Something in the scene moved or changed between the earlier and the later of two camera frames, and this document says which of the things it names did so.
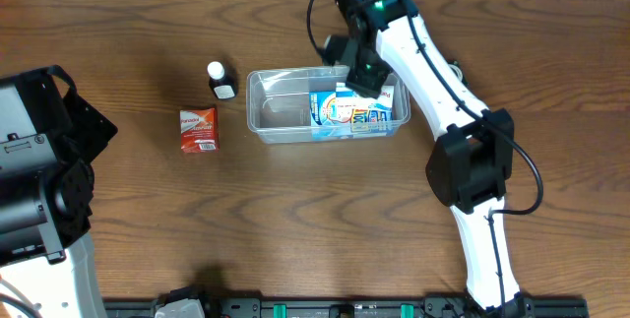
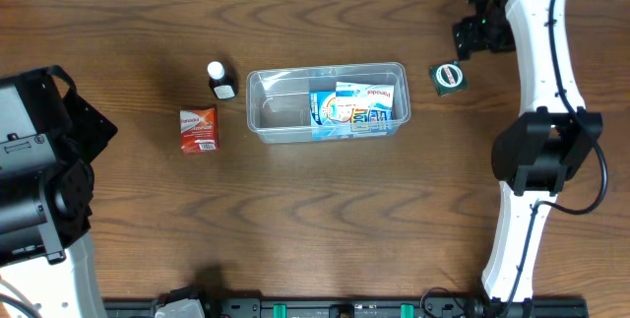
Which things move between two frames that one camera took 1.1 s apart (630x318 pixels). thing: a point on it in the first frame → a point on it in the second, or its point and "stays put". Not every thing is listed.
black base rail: (355, 308) stays put
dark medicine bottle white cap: (222, 84) stays put
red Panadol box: (200, 130) stays put
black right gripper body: (367, 83) → (466, 35)
